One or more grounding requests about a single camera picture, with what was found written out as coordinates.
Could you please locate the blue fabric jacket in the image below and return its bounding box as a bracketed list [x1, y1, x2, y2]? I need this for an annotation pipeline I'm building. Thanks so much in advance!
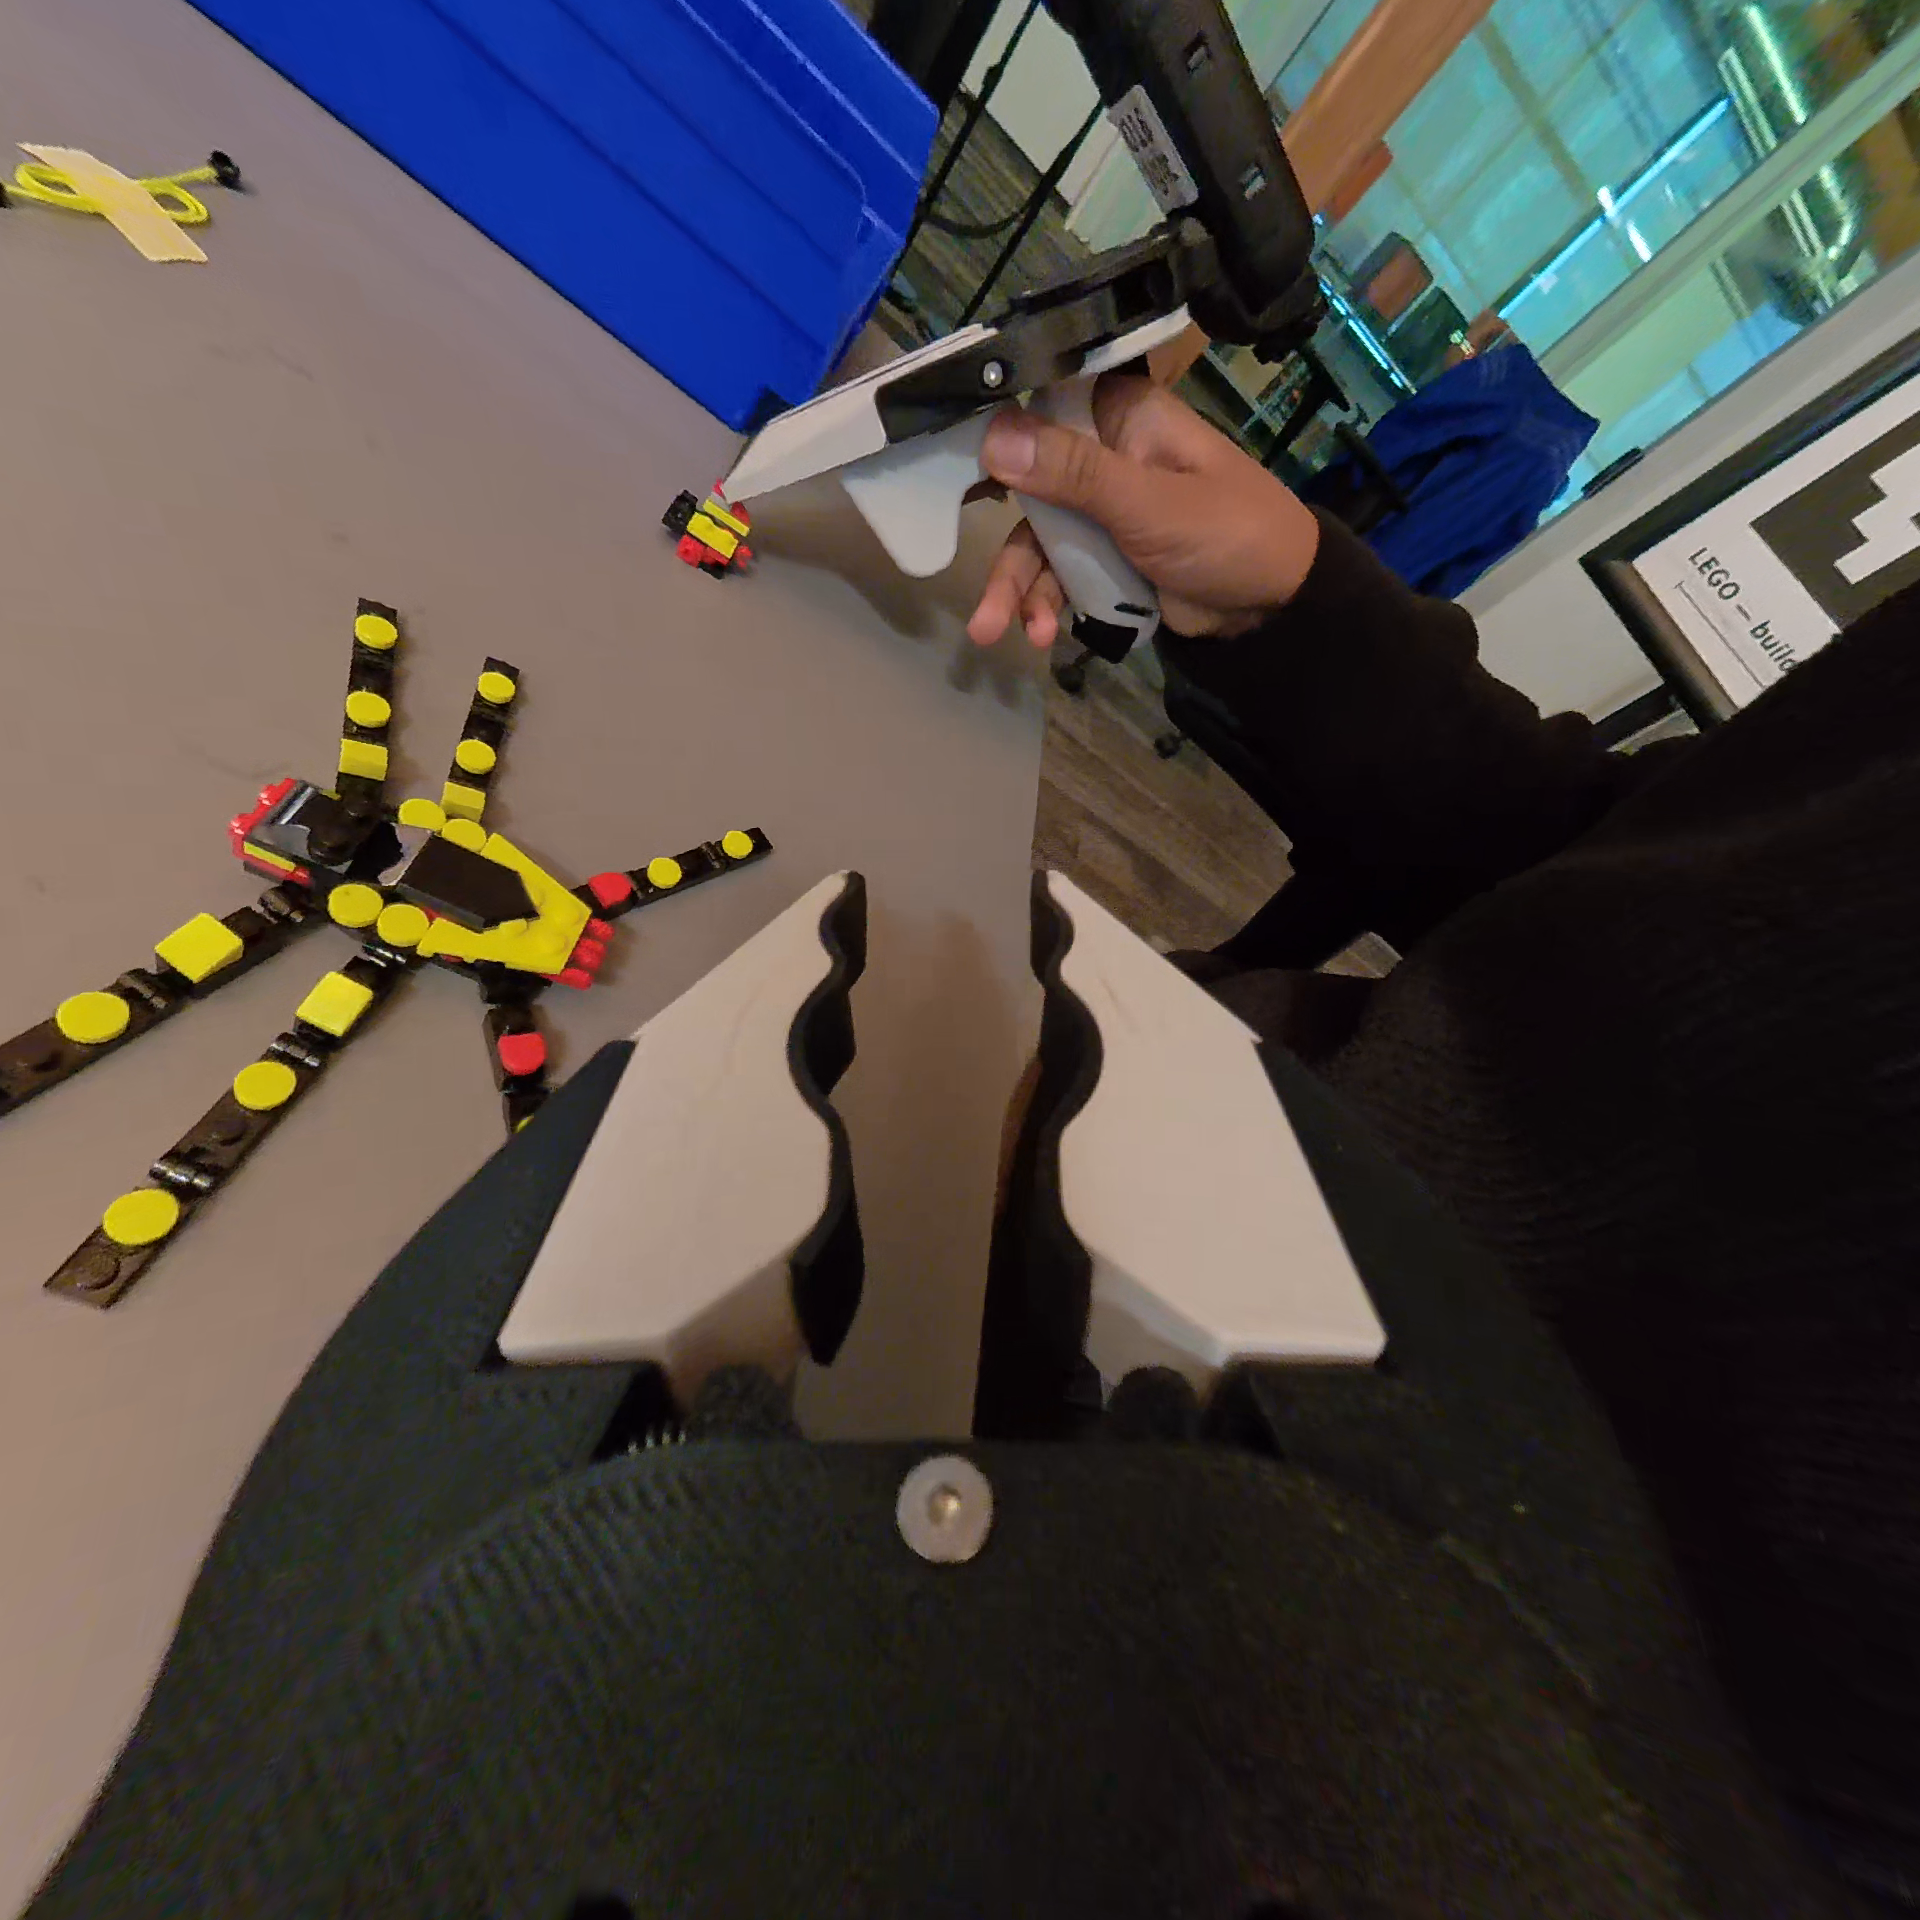
[1318, 344, 1599, 600]

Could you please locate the yellow cord with tape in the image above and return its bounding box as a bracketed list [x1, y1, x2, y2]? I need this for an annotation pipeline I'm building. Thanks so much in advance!
[19, 141, 213, 266]

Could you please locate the black yellow red lego assembly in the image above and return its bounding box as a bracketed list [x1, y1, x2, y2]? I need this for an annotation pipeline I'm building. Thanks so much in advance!
[663, 482, 756, 578]

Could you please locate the person's right hand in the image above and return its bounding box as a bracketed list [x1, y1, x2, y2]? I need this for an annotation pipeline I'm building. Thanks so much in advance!
[967, 375, 1321, 648]

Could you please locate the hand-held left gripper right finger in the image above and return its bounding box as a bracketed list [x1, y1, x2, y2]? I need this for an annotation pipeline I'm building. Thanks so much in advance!
[1026, 871, 1389, 1374]

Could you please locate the wooden ceiling beam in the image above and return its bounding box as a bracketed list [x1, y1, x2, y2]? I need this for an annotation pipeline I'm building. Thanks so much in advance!
[1282, 0, 1501, 213]

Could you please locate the yellow black lego spider model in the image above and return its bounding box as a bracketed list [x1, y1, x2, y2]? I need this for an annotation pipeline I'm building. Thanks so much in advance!
[0, 597, 775, 1310]

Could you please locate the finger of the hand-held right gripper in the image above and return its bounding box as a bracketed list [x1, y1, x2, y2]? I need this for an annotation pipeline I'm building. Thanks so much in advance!
[717, 323, 1003, 504]

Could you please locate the blue plastic bin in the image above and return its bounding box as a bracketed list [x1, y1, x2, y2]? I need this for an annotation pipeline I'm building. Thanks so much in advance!
[187, 0, 943, 437]

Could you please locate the person's right forearm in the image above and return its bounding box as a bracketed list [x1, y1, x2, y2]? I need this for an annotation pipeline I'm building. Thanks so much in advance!
[1161, 503, 1636, 976]

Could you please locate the black framed marker card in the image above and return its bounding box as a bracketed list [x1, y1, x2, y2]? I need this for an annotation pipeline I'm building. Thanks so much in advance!
[1579, 336, 1920, 735]

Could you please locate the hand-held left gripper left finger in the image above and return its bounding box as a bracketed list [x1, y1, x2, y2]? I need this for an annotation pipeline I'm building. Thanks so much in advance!
[495, 871, 874, 1374]

